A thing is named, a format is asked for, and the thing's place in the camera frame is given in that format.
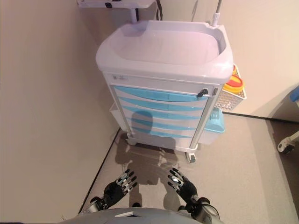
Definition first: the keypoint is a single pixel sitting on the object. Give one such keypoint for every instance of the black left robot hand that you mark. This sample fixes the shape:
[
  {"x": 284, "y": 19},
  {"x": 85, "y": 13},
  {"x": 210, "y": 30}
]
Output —
[{"x": 114, "y": 192}]

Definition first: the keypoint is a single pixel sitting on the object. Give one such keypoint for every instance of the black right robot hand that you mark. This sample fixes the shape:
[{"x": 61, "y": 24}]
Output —
[{"x": 188, "y": 189}]

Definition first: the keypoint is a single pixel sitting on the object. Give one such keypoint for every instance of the grey robot torso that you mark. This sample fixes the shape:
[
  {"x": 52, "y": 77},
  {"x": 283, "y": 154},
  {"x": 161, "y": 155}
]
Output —
[{"x": 105, "y": 218}]

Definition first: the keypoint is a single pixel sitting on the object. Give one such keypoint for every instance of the grey cart caster wheel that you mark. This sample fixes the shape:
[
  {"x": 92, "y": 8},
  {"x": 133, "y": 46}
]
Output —
[{"x": 192, "y": 158}]

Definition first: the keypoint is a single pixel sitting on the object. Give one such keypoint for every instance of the white cart corner bumper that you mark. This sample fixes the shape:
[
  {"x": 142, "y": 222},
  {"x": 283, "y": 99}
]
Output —
[{"x": 130, "y": 141}]

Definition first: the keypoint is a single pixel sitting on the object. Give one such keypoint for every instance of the blue waste bin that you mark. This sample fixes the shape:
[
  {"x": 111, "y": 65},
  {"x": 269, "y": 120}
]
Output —
[{"x": 215, "y": 123}]

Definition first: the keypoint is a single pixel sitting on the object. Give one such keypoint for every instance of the white cart side bin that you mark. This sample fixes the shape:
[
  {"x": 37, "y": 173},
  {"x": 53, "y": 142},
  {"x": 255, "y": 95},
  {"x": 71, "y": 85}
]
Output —
[{"x": 115, "y": 114}]

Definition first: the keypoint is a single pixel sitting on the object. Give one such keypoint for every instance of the black cart key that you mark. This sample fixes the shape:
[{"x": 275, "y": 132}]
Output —
[{"x": 202, "y": 93}]

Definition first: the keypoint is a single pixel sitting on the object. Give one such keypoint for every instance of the black cart side latch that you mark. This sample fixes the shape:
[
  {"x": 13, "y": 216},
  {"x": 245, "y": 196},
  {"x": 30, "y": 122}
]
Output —
[{"x": 215, "y": 92}]

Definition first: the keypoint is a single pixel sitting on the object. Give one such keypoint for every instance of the white bed caster wheel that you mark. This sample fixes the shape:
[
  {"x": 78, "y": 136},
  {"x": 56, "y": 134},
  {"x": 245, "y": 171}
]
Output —
[{"x": 286, "y": 147}]

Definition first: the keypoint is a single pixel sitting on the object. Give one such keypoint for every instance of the cart label sticker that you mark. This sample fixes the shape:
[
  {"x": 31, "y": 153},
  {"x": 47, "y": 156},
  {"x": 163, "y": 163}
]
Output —
[{"x": 119, "y": 77}]

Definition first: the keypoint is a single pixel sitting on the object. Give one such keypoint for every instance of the yellow sharps container red lid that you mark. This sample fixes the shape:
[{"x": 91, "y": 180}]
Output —
[{"x": 234, "y": 81}]

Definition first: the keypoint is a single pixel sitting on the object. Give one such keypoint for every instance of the white medical cart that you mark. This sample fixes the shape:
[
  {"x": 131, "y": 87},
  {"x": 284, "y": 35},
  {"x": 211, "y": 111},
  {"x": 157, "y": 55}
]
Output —
[{"x": 163, "y": 46}]

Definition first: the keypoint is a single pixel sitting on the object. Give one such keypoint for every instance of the silver IV pole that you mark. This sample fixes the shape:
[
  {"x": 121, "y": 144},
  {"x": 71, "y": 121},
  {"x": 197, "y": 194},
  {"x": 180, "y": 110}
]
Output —
[{"x": 216, "y": 17}]

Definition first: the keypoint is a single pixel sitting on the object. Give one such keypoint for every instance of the white overbed table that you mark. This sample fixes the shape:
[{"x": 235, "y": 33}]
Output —
[{"x": 130, "y": 4}]

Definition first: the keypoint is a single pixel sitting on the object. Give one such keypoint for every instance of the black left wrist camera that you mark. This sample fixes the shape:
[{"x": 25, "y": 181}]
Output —
[{"x": 95, "y": 200}]

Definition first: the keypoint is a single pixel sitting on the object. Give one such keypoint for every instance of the blue bed bracket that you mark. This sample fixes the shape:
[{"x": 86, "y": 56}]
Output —
[{"x": 294, "y": 93}]

